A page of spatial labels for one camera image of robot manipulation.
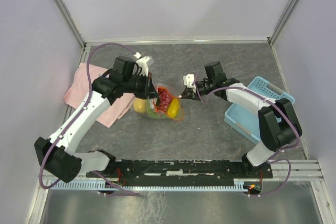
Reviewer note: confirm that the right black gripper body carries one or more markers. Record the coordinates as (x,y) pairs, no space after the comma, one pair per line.
(205,87)

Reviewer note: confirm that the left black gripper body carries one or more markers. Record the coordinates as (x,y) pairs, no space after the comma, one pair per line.
(142,87)

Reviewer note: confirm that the yellow pear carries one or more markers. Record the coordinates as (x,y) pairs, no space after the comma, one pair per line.
(140,105)

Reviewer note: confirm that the yellow starfruit slice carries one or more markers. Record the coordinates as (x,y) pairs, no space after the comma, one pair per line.
(173,109)

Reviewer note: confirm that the red grape bunch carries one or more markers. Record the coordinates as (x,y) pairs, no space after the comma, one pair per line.
(164,99)

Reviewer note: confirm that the clear orange zip top bag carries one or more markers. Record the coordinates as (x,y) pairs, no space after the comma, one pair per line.
(152,102)

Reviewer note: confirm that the green grape bunch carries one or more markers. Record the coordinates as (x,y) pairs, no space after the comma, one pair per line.
(152,113)

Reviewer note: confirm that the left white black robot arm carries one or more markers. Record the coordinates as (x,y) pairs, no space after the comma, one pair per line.
(57,154)

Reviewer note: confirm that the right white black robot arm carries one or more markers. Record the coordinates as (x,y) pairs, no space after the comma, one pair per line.
(279,127)

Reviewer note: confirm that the light blue plastic basket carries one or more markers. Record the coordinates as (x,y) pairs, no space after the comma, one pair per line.
(245,122)

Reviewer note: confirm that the pink folded cloth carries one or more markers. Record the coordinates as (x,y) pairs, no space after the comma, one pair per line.
(79,89)

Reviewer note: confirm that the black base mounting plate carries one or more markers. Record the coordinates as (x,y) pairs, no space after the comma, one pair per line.
(184,173)

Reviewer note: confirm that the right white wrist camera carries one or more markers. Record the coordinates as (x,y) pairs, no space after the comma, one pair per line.
(189,81)

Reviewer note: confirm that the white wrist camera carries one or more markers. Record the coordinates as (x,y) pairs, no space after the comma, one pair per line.
(143,63)
(189,81)

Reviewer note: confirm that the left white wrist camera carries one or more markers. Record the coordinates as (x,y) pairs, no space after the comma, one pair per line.
(143,63)

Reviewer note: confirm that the light blue cable duct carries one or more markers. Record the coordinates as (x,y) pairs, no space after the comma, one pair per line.
(102,185)

